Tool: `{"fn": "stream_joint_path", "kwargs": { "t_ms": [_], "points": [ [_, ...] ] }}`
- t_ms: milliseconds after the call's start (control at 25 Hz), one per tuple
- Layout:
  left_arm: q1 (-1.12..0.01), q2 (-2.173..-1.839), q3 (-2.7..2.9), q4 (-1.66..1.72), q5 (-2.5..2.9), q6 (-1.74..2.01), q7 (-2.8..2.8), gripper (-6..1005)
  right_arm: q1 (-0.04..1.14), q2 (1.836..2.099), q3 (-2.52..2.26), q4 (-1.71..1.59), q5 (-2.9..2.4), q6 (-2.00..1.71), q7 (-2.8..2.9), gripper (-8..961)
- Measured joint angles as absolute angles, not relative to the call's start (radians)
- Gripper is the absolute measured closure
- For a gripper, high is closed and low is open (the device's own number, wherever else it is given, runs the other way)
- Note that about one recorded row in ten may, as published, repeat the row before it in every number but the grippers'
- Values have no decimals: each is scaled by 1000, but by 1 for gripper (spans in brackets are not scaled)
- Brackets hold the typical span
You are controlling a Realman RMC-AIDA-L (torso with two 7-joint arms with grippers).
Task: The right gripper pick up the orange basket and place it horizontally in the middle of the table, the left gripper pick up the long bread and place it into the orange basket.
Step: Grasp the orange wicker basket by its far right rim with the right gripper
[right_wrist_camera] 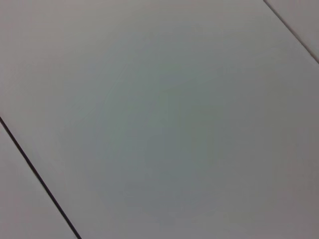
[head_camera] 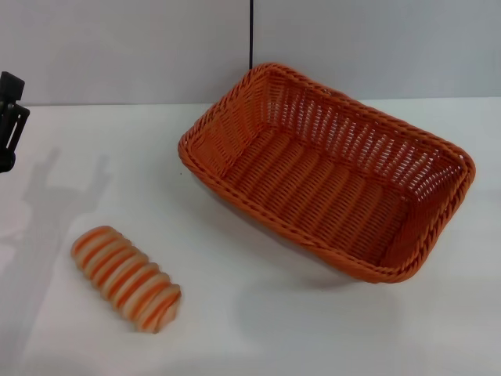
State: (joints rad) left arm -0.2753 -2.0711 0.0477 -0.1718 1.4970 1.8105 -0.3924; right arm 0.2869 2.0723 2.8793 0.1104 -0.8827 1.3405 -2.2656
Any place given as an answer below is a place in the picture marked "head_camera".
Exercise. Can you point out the orange white striped bread loaf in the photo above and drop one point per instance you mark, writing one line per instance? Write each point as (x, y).
(125, 278)

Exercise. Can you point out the orange woven plastic basket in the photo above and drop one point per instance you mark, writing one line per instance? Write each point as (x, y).
(313, 188)

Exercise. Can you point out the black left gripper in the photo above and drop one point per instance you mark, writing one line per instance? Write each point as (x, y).
(6, 162)

